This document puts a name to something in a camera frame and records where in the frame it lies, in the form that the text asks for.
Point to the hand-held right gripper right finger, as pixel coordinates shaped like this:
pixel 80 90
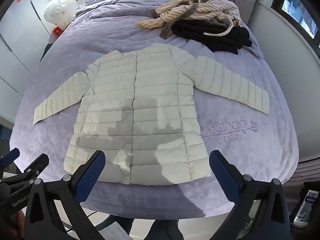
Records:
pixel 221 172

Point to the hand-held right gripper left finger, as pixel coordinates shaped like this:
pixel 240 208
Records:
pixel 92 172

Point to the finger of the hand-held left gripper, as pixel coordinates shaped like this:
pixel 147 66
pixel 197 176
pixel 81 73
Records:
pixel 37 163
pixel 11 155

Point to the cream quilted puffer jacket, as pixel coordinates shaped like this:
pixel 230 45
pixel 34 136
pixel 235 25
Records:
pixel 150 105

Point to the lilac embossed bed blanket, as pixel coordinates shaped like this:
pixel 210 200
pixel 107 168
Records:
pixel 250 155

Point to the printed booklet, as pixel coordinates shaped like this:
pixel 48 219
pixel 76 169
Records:
pixel 306 207

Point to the white wardrobe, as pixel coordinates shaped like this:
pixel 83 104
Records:
pixel 15 42

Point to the small red box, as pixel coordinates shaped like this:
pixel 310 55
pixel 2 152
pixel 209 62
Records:
pixel 58 32

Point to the black folded garment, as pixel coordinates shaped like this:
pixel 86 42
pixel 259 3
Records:
pixel 225 40

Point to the white patterned plastic bag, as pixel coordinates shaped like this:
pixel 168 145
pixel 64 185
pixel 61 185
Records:
pixel 56 11

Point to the cream striped robe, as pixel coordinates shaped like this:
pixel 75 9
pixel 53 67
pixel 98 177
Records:
pixel 212 7

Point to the dark framed window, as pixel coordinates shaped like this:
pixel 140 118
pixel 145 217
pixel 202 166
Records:
pixel 300 12

